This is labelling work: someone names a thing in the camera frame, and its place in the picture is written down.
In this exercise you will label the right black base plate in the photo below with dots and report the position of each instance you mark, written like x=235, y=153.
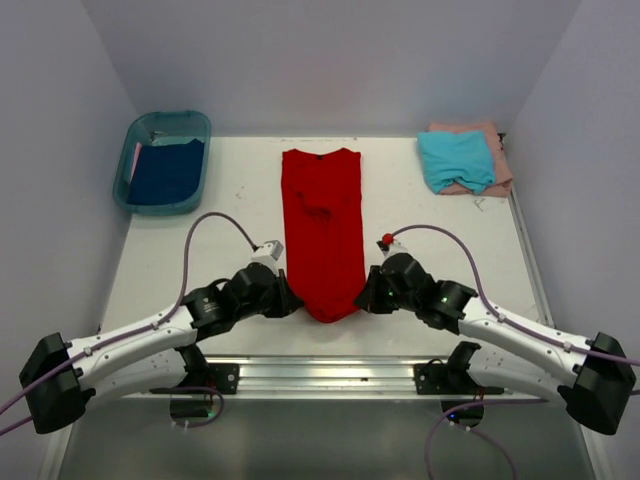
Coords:
x=448, y=378

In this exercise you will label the dark blue t shirt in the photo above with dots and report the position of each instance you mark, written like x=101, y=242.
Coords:
x=166, y=174

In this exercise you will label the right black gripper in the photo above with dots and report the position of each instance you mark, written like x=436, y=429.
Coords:
x=369, y=299

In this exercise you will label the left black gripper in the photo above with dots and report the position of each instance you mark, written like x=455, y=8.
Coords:
x=287, y=300

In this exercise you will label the pink paper in bin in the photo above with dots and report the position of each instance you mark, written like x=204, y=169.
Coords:
x=134, y=160

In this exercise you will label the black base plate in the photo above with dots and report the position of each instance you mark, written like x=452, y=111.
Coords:
x=448, y=378
x=220, y=375

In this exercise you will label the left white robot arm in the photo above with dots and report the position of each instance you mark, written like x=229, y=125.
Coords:
x=62, y=379

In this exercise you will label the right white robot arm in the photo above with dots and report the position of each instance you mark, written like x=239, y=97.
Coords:
x=591, y=378

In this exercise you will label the teal plastic bin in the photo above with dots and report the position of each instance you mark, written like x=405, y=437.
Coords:
x=161, y=128

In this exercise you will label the red t shirt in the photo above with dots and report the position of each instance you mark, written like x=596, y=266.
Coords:
x=321, y=196

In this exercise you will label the folded turquoise t shirt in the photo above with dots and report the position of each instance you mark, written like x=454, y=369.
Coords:
x=463, y=158

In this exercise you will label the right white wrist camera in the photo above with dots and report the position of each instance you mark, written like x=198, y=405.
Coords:
x=389, y=246

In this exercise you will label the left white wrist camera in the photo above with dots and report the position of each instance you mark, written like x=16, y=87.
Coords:
x=268, y=255

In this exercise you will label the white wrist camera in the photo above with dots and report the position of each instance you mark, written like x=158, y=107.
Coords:
x=389, y=246
x=268, y=255

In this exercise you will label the aluminium mounting rail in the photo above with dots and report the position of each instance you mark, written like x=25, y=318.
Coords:
x=328, y=377

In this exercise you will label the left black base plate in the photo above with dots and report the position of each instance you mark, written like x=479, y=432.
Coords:
x=220, y=375

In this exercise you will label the folded pink t shirt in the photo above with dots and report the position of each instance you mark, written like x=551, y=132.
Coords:
x=504, y=178

